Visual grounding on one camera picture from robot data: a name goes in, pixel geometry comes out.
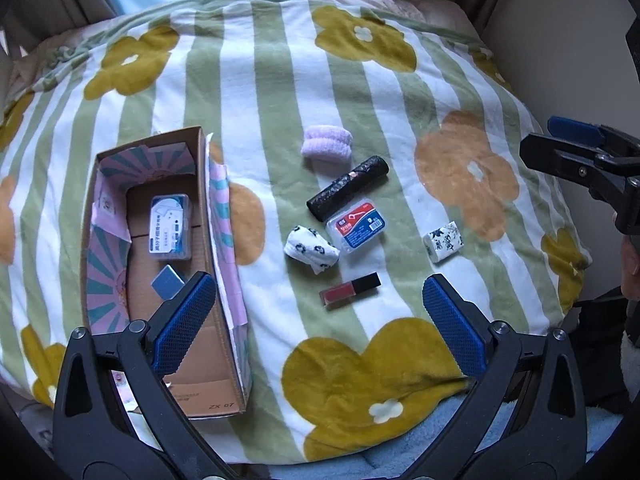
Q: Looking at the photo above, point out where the striped flower blanket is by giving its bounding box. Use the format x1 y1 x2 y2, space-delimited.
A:
0 0 595 466

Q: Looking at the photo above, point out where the dark cloth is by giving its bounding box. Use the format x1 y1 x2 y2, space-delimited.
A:
567 285 640 411

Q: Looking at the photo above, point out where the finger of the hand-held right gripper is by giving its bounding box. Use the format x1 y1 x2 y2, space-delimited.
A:
519 132 640 197
547 116 640 161

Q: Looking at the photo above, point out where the clear plastic box blue label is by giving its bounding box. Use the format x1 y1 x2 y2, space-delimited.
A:
146 193 193 262

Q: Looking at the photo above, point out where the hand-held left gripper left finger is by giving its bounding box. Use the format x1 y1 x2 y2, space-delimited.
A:
52 271 236 480

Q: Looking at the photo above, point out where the small blue-grey square block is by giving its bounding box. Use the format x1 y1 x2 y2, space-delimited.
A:
152 265 187 299

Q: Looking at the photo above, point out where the clear box red blue label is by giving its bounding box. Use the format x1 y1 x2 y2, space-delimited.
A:
325 200 389 255

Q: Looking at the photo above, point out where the white sock with black print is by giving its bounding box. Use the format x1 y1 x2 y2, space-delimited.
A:
284 224 341 275

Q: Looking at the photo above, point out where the cardboard box with striped lining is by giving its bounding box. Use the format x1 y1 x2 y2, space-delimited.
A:
80 126 253 420

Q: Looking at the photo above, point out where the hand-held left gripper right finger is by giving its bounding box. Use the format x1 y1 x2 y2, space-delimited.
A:
400 274 588 480

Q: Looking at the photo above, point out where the person's right forearm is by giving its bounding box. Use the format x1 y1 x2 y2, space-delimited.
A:
620 237 640 302

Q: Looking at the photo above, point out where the red lip gloss black cap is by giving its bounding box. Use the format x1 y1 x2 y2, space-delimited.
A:
319 272 383 310

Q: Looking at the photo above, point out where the white tissue packet black print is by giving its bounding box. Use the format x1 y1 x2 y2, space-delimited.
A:
422 220 467 263

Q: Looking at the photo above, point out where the light blue fluffy cloth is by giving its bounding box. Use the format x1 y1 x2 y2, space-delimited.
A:
220 390 640 480

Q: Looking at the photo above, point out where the black bag roll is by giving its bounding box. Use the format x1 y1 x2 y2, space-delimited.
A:
306 155 390 222

